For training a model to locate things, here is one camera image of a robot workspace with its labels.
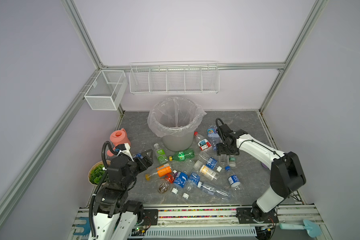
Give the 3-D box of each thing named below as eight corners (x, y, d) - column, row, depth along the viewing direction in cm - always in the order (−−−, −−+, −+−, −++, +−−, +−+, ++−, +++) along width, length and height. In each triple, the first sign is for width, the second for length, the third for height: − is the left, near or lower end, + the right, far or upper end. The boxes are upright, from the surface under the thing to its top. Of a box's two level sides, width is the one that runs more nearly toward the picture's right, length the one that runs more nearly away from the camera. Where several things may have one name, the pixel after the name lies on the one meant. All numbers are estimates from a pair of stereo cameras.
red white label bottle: (201, 151, 99) (202, 149, 96) (192, 135, 107) (192, 132, 105) (211, 148, 101) (212, 145, 98) (201, 132, 109) (202, 129, 107)
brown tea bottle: (157, 193, 83) (155, 190, 79) (158, 180, 88) (157, 176, 83) (169, 193, 83) (168, 190, 79) (170, 180, 88) (169, 176, 83)
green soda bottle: (169, 161, 94) (168, 158, 91) (170, 152, 99) (169, 148, 95) (194, 161, 94) (195, 158, 91) (194, 152, 99) (194, 148, 95)
